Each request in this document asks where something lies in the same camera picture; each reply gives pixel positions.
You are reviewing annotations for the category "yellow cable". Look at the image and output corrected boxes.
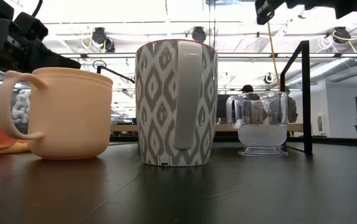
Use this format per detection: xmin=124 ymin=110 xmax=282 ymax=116
xmin=265 ymin=21 xmax=281 ymax=90

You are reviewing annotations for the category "black aluminium table frame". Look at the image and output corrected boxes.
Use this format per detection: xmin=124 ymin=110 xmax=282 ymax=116
xmin=108 ymin=136 xmax=357 ymax=147

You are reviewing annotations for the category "black monitor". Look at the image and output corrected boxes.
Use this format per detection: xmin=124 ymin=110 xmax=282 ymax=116
xmin=217 ymin=94 xmax=229 ymax=118

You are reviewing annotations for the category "white robot figure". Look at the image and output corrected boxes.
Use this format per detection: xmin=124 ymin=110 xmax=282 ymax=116
xmin=11 ymin=89 xmax=32 ymax=124

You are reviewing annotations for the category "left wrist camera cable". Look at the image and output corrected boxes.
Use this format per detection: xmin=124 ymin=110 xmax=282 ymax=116
xmin=31 ymin=0 xmax=44 ymax=18

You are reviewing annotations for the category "peach plastic mug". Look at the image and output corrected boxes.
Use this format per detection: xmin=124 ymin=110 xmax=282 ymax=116
xmin=0 ymin=67 xmax=114 ymax=161

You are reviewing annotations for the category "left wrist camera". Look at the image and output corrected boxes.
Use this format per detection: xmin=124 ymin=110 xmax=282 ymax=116
xmin=12 ymin=12 xmax=49 ymax=41

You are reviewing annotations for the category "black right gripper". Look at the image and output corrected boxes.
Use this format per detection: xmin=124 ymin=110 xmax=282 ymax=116
xmin=254 ymin=0 xmax=357 ymax=26

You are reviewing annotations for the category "grey white patterned mug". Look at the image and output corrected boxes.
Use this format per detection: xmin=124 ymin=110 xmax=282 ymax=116
xmin=135 ymin=39 xmax=219 ymax=167

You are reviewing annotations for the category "person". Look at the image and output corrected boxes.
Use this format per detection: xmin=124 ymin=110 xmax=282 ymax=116
xmin=239 ymin=84 xmax=269 ymax=125
xmin=285 ymin=89 xmax=299 ymax=124

